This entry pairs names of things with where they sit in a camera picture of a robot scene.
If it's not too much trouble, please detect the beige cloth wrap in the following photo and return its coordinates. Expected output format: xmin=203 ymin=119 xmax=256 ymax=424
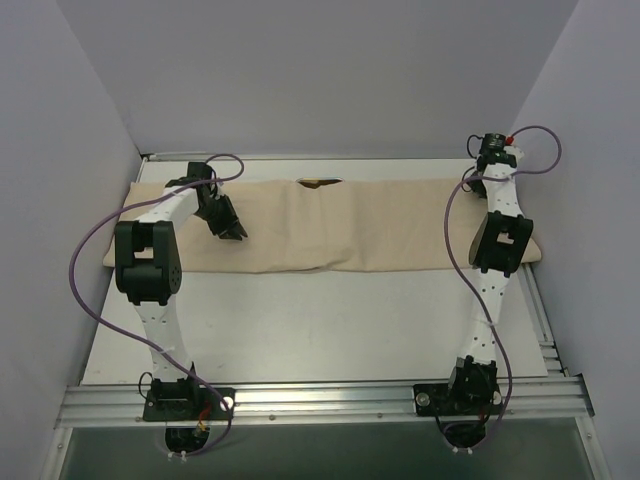
xmin=102 ymin=177 xmax=544 ymax=275

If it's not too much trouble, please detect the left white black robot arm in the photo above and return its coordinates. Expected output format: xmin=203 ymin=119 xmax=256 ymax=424
xmin=114 ymin=162 xmax=248 ymax=419

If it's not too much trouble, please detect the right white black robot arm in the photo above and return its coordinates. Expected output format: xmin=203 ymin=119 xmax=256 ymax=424
xmin=443 ymin=133 xmax=533 ymax=413

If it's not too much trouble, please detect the steel instrument tray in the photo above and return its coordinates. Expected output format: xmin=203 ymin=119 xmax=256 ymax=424
xmin=296 ymin=177 xmax=343 ymax=190

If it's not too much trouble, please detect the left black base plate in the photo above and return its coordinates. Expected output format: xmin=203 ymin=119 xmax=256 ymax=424
xmin=142 ymin=378 xmax=236 ymax=422

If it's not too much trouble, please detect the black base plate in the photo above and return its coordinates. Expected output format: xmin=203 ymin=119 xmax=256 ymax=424
xmin=412 ymin=382 xmax=502 ymax=417
xmin=142 ymin=378 xmax=236 ymax=422

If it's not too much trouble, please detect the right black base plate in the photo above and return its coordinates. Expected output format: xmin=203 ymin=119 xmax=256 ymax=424
xmin=412 ymin=382 xmax=502 ymax=417

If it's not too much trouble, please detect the aluminium front rail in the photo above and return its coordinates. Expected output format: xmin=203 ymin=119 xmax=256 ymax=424
xmin=55 ymin=375 xmax=594 ymax=428

